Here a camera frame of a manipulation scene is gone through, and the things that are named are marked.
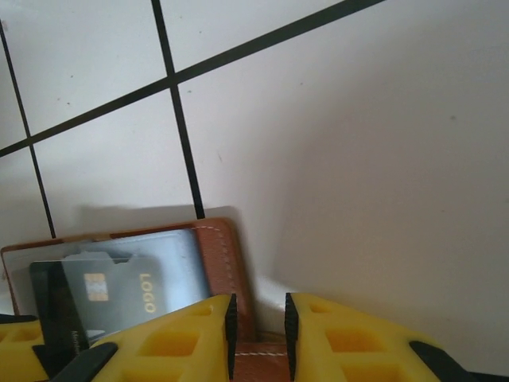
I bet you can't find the black LOGO credit card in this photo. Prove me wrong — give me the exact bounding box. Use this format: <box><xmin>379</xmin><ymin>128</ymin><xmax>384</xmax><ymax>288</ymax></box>
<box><xmin>29</xmin><ymin>254</ymin><xmax>212</xmax><ymax>359</ymax></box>

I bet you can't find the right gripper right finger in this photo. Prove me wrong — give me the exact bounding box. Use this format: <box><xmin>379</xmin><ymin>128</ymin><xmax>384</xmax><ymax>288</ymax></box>
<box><xmin>284</xmin><ymin>292</ymin><xmax>478</xmax><ymax>382</ymax></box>

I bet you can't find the brown leather card holder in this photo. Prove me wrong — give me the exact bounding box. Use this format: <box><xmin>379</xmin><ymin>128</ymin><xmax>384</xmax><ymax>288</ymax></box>
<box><xmin>0</xmin><ymin>216</ymin><xmax>291</xmax><ymax>382</ymax></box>

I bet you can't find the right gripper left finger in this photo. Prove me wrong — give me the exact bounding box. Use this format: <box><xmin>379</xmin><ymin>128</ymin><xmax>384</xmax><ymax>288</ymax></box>
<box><xmin>59</xmin><ymin>293</ymin><xmax>239</xmax><ymax>382</ymax></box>

